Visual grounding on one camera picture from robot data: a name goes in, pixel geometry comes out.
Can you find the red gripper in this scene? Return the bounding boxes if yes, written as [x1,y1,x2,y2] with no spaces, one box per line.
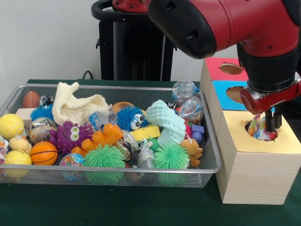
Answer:
[240,81,301,133]

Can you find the white cloth with big dots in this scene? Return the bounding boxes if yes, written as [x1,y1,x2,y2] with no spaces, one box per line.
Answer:
[247,115,279,141]

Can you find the wooden box with three holes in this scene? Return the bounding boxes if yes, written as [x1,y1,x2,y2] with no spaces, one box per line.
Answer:
[199,57,301,205]

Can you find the mint green foam cloth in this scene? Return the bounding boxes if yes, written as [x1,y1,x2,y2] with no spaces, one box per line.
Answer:
[146,99,186,147]

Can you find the green spiky ball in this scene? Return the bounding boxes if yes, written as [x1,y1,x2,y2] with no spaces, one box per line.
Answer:
[153,144,190,186]
[83,144,126,185]

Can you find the blue spiky ball with eyes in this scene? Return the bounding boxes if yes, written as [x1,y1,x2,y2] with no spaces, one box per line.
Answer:
[116,105,147,132]

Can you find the dark green table cloth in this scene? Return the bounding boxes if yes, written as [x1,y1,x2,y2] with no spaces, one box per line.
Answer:
[0,79,301,226]

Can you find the orange plastic toy block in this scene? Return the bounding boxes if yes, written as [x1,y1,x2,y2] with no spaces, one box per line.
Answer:
[71,121,123,157]

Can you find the cream knitted cloth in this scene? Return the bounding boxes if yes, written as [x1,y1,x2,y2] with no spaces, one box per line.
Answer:
[52,81,110,127]

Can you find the purple furry monster toy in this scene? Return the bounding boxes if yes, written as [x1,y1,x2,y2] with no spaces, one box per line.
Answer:
[49,121,93,155]

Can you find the orange toy basketball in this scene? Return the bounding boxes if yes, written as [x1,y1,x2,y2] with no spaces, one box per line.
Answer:
[30,141,58,165]

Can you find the yellow ball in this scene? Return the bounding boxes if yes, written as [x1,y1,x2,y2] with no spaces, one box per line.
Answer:
[4,150,32,178]
[0,113,24,139]

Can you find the wire mesh bin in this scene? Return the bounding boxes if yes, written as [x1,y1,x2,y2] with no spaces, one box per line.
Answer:
[0,84,222,188]

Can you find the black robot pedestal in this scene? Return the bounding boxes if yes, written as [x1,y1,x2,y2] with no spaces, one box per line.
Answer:
[91,0,178,81]

